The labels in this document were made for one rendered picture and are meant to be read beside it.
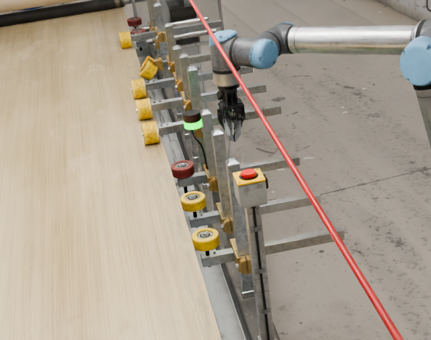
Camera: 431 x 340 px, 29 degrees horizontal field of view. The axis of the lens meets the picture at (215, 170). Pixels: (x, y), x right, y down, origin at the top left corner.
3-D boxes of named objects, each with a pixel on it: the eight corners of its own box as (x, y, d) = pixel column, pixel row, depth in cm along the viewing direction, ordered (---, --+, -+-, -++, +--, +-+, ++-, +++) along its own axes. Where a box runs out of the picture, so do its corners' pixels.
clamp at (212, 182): (218, 174, 302) (216, 161, 300) (224, 191, 290) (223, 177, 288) (202, 177, 301) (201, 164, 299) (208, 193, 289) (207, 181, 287)
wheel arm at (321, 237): (341, 237, 258) (340, 224, 256) (345, 242, 255) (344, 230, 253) (202, 264, 254) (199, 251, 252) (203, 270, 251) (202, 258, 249)
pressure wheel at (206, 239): (205, 256, 258) (200, 224, 253) (227, 262, 253) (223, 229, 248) (191, 270, 252) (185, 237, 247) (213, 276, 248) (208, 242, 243)
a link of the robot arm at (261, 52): (281, 33, 260) (248, 30, 267) (260, 44, 252) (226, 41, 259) (284, 62, 264) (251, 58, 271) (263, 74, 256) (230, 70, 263)
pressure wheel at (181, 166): (195, 185, 301) (191, 156, 296) (199, 195, 294) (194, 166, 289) (173, 189, 300) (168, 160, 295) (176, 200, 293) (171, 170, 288)
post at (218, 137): (238, 259, 280) (221, 127, 259) (240, 264, 277) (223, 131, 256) (228, 261, 280) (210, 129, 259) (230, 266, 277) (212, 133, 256)
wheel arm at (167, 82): (251, 70, 364) (251, 62, 363) (253, 73, 361) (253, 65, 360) (137, 90, 359) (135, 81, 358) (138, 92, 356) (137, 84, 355)
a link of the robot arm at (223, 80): (210, 67, 274) (239, 63, 275) (212, 81, 276) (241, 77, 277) (214, 76, 266) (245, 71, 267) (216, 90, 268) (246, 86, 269)
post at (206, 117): (225, 231, 304) (209, 107, 283) (227, 235, 301) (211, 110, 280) (216, 233, 303) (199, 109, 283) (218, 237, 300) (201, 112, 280)
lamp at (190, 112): (206, 165, 293) (199, 108, 284) (209, 172, 288) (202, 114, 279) (190, 168, 292) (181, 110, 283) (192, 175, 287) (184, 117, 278)
